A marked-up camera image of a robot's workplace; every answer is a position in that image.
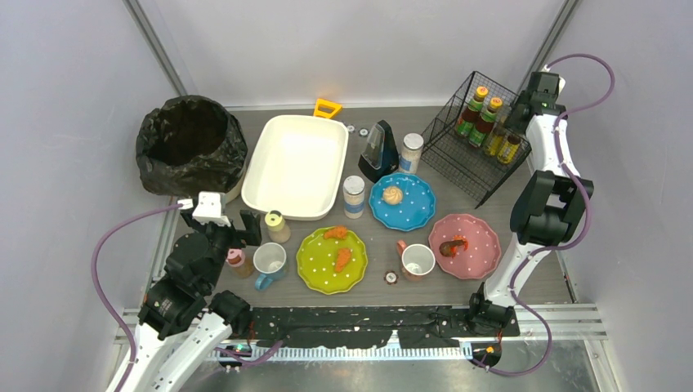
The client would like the red sauce bottle yellow cap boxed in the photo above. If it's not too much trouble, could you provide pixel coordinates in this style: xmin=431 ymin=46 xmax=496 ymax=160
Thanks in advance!
xmin=468 ymin=96 xmax=503 ymax=148

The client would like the yellow label oil bottle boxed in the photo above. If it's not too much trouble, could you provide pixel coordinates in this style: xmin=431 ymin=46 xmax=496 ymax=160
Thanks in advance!
xmin=497 ymin=133 xmax=522 ymax=164

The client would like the yellow oil bottle brown cap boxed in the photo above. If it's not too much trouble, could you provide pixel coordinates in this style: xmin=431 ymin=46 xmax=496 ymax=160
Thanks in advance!
xmin=483 ymin=115 xmax=507 ymax=157

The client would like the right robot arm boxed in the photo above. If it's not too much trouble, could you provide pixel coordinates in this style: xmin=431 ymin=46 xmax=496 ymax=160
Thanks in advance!
xmin=466 ymin=70 xmax=585 ymax=335

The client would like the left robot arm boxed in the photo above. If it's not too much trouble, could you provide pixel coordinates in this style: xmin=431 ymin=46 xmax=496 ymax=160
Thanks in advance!
xmin=107 ymin=209 xmax=262 ymax=391

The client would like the yellow lid spice shaker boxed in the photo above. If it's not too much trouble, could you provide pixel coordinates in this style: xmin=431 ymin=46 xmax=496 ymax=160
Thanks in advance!
xmin=265 ymin=210 xmax=291 ymax=243

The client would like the pink lid spice shaker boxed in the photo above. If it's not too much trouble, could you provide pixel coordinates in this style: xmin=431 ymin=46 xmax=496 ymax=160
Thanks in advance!
xmin=226 ymin=248 xmax=255 ymax=278

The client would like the green polka dot plate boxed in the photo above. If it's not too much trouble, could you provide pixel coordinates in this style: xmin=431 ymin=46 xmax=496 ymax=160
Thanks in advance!
xmin=296 ymin=226 xmax=369 ymax=295

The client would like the white rectangular basin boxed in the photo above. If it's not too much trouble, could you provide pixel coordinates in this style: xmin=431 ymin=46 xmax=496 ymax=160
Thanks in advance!
xmin=241 ymin=114 xmax=349 ymax=221

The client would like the upper orange food piece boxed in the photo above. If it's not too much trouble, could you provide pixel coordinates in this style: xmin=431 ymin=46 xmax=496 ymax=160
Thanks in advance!
xmin=323 ymin=225 xmax=349 ymax=240

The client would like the orange food piece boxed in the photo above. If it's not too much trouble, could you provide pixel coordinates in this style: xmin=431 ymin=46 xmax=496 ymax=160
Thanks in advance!
xmin=323 ymin=225 xmax=349 ymax=240
xmin=334 ymin=247 xmax=352 ymax=273

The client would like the lower orange food piece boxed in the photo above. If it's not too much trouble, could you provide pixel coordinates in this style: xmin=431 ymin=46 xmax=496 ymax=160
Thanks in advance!
xmin=334 ymin=247 xmax=352 ymax=273

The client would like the black bag lined trash bin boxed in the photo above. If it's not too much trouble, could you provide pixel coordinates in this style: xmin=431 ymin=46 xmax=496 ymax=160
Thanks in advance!
xmin=135 ymin=95 xmax=248 ymax=197

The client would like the grain jar near basin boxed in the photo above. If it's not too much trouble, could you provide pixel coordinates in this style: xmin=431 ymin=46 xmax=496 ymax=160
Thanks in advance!
xmin=342 ymin=175 xmax=365 ymax=219

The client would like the grain jar near metronome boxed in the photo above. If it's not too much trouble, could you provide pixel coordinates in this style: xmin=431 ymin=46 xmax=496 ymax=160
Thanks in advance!
xmin=399 ymin=133 xmax=424 ymax=174

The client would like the beige bun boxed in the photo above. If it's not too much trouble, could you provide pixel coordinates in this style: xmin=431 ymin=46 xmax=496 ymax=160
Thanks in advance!
xmin=382 ymin=185 xmax=404 ymax=206

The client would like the black metronome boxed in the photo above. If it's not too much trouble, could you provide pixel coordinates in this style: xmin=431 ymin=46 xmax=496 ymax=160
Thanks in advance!
xmin=358 ymin=120 xmax=400 ymax=183

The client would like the brown poker chip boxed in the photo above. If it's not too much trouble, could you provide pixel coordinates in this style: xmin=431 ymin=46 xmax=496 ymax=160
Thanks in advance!
xmin=383 ymin=270 xmax=399 ymax=285

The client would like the pink polka dot plate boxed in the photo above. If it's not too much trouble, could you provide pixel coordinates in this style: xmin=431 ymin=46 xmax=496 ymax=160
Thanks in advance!
xmin=428 ymin=213 xmax=502 ymax=280

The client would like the blue polka dot plate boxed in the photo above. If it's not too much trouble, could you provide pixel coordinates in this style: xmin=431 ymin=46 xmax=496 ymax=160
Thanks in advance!
xmin=369 ymin=172 xmax=436 ymax=232

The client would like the brown and orange food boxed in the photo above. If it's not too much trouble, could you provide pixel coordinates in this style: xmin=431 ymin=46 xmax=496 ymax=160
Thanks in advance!
xmin=439 ymin=235 xmax=468 ymax=257

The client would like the black base mat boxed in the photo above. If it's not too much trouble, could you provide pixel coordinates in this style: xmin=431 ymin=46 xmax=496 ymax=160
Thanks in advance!
xmin=237 ymin=305 xmax=519 ymax=349

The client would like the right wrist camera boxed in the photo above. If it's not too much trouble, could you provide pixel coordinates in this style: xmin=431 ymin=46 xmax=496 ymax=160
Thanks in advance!
xmin=541 ymin=65 xmax=566 ymax=96

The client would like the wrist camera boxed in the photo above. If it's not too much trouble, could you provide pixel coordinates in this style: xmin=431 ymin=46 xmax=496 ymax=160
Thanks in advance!
xmin=192 ymin=191 xmax=230 ymax=227
xmin=541 ymin=65 xmax=566 ymax=96

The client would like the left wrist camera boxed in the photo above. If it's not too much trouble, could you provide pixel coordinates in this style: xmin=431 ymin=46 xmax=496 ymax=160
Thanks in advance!
xmin=192 ymin=191 xmax=230 ymax=227

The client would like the blue handled white mug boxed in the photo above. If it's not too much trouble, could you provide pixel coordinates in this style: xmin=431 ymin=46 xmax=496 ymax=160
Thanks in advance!
xmin=253 ymin=243 xmax=288 ymax=291

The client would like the black wire basket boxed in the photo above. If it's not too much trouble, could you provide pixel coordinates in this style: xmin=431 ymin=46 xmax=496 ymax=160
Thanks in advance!
xmin=422 ymin=71 xmax=531 ymax=207

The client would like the orange plastic handle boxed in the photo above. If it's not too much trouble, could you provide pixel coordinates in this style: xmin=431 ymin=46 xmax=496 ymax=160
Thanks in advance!
xmin=313 ymin=98 xmax=343 ymax=119

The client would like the orange handled white mug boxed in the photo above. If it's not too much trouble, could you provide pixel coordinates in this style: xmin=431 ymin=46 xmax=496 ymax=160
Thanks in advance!
xmin=396 ymin=240 xmax=436 ymax=282

